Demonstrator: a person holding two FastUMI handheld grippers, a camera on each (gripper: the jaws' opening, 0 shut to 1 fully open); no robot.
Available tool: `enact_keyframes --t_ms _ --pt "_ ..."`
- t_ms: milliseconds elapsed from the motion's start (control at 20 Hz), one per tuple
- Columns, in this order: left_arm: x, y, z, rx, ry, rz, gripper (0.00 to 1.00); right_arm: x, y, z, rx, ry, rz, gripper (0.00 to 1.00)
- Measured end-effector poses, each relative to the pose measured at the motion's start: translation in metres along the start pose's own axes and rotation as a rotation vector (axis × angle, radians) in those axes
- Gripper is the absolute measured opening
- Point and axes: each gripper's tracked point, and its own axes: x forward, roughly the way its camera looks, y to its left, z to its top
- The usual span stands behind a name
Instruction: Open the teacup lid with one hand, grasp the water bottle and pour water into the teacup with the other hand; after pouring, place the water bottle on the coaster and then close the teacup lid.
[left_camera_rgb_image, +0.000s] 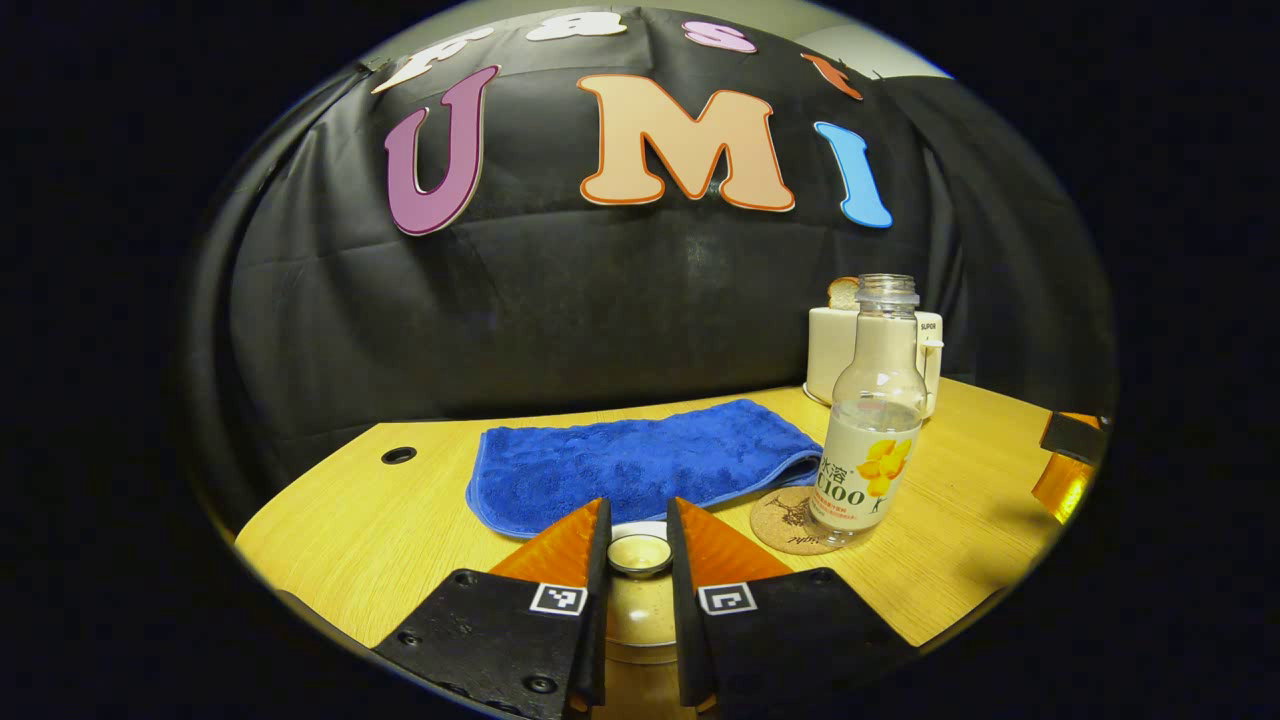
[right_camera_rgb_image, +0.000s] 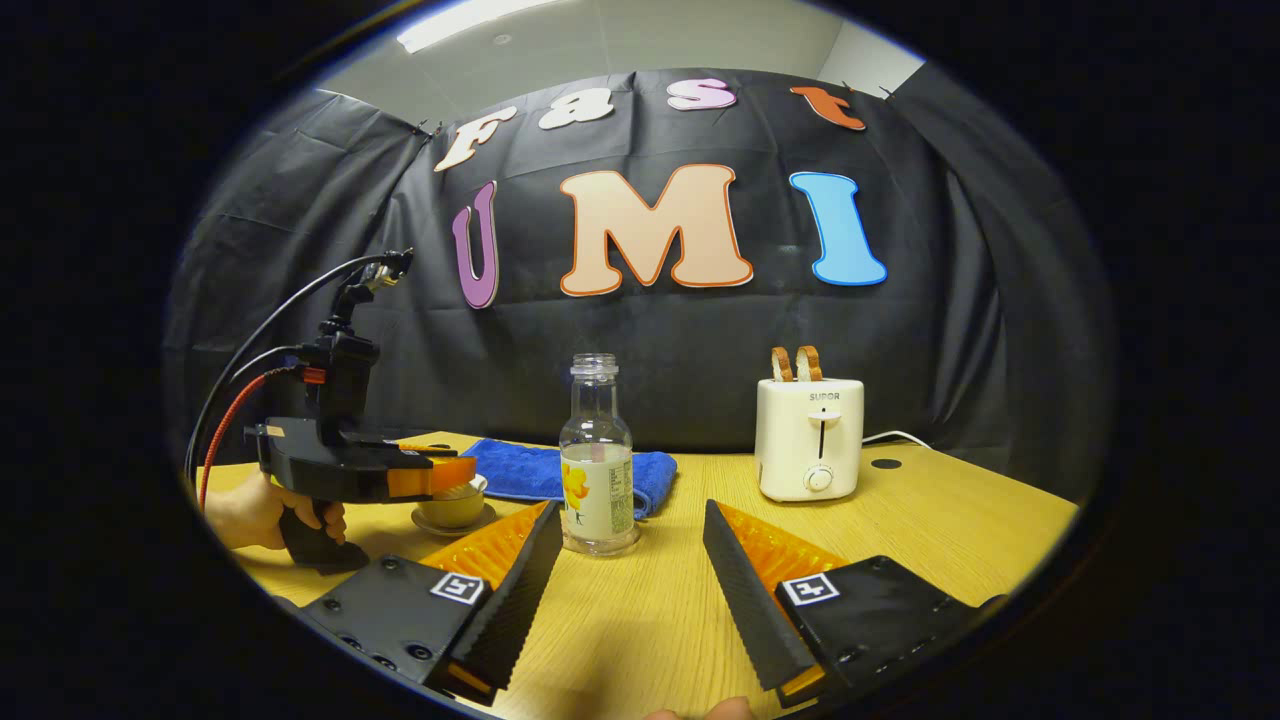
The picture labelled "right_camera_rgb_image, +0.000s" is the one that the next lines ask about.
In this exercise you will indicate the white toaster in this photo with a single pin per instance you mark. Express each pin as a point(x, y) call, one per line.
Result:
point(790, 440)

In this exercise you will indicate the blue towel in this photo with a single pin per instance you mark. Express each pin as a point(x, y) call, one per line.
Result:
point(520, 470)

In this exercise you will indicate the black backdrop cloth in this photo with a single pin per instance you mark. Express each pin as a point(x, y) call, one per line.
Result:
point(700, 330)

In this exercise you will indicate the cream teacup lid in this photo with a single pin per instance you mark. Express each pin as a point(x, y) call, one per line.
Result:
point(470, 490)

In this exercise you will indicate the clear water bottle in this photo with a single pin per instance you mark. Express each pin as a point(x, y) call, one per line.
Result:
point(597, 420)

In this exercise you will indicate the bread slice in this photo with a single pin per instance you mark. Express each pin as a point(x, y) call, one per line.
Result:
point(808, 364)
point(782, 365)

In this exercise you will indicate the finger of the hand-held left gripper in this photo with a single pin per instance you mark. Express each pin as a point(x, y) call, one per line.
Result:
point(430, 448)
point(430, 478)

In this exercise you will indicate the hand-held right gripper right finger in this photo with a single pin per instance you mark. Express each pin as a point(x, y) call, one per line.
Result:
point(750, 610)

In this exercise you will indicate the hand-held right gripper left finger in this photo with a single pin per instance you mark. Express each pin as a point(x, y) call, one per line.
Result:
point(515, 610)

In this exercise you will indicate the cream teacup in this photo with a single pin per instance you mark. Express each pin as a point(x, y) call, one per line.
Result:
point(450, 512)

